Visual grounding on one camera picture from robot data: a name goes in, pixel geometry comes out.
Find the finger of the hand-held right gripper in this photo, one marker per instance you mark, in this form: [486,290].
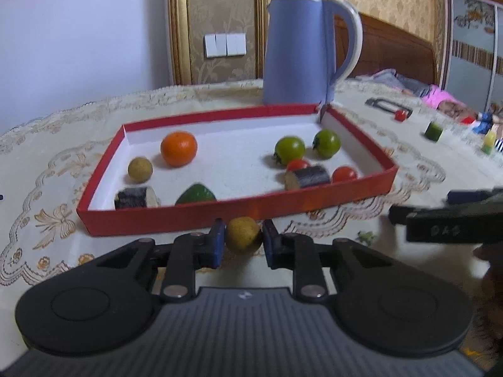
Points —
[465,196]
[397,215]

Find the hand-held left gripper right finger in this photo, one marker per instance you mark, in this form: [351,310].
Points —
[269,245]

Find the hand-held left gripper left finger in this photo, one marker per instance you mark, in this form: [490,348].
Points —
[216,243]

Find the brown longan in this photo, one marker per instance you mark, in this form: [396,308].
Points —
[243,235]
[140,169]

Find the red cardboard box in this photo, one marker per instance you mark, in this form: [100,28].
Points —
[235,214]

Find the red cherry tomato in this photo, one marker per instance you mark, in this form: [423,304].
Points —
[298,164]
[344,174]
[401,115]

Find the green tomato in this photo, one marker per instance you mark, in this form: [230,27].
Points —
[327,143]
[290,150]

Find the person's right hand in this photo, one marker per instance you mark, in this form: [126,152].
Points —
[493,267]

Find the green tomato stem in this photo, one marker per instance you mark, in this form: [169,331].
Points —
[365,237]

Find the green wedge piece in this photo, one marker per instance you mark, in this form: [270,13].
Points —
[195,195]

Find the small yellow green bottle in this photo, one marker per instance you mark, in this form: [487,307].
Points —
[488,143]

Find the green cucumber piece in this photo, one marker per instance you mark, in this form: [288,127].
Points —
[433,131]

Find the orange tangerine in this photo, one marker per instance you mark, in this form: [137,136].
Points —
[179,149]

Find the pink toy on bed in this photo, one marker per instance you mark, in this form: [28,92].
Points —
[442,97]

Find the grey blanket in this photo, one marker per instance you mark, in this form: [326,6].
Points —
[408,82]

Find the patterned wardrobe door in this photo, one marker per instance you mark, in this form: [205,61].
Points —
[471,47]

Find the brown wooden headboard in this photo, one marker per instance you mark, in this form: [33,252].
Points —
[401,55]

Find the blue electric kettle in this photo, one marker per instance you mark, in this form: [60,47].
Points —
[294,47]

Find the black plastic frame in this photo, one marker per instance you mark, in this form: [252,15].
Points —
[379,104]

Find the white wall switch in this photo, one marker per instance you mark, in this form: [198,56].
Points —
[224,44]

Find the gold wall moulding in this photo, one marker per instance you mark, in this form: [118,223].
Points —
[179,27]

